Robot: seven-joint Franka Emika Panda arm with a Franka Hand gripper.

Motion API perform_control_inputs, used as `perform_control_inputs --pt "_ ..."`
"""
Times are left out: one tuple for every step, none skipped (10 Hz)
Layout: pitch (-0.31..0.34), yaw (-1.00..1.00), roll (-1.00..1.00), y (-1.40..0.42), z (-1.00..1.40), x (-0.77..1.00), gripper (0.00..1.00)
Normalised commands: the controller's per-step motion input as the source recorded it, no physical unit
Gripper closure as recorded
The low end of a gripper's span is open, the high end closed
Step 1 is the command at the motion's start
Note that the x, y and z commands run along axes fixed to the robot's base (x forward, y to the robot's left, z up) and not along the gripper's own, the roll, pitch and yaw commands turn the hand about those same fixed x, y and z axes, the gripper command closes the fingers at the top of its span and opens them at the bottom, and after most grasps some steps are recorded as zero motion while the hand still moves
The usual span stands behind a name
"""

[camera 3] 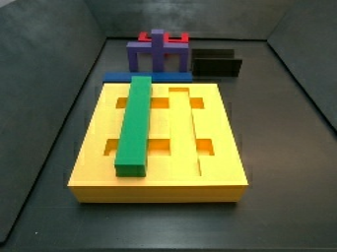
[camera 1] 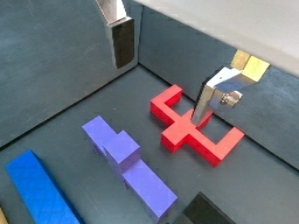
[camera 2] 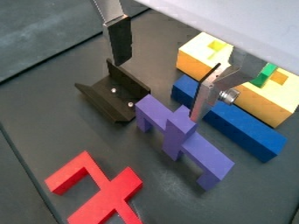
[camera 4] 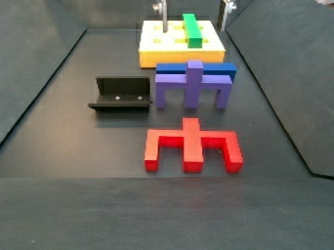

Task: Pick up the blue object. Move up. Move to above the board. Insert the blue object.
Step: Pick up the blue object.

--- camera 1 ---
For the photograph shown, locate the blue long bar block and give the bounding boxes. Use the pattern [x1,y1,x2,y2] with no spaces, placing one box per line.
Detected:
[6,150,84,224]

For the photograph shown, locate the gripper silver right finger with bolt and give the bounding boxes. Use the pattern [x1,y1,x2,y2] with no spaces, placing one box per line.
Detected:
[191,66,255,126]

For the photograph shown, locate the purple E-shaped block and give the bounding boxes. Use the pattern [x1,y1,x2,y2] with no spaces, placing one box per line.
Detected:
[82,116,178,223]

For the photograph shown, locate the red E-shaped block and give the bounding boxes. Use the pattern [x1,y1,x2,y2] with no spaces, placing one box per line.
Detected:
[150,85,245,167]

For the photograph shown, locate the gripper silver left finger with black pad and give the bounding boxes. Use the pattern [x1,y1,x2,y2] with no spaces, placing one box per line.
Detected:
[95,0,135,68]

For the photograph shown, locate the black angled bracket holder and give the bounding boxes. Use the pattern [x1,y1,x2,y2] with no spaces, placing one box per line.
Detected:
[174,192,237,224]

